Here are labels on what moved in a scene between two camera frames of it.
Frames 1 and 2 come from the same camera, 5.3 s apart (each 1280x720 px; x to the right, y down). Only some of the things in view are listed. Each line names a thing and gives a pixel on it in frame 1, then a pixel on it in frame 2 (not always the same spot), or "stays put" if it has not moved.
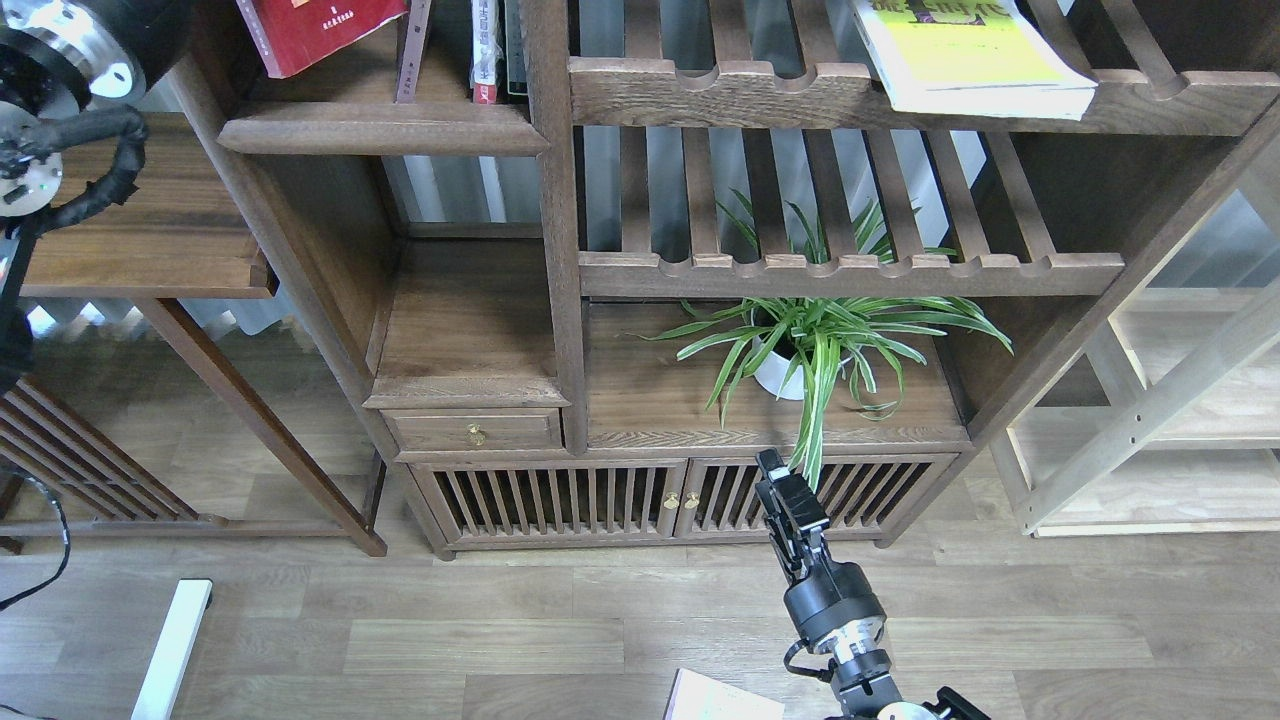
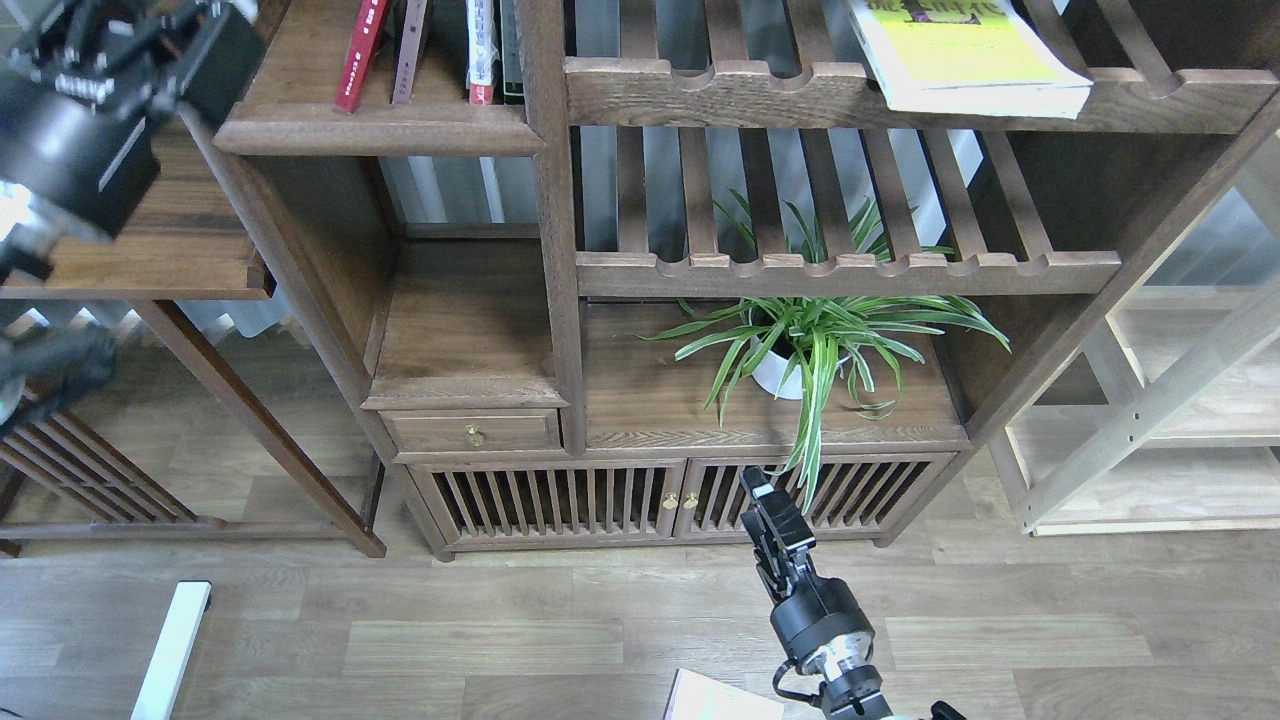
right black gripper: (836, 594) → (823, 610)
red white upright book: (486, 51) stays put
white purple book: (694, 697) stays put
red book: (292, 32) → (359, 55)
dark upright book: (515, 15) stays put
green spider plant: (796, 342) stays put
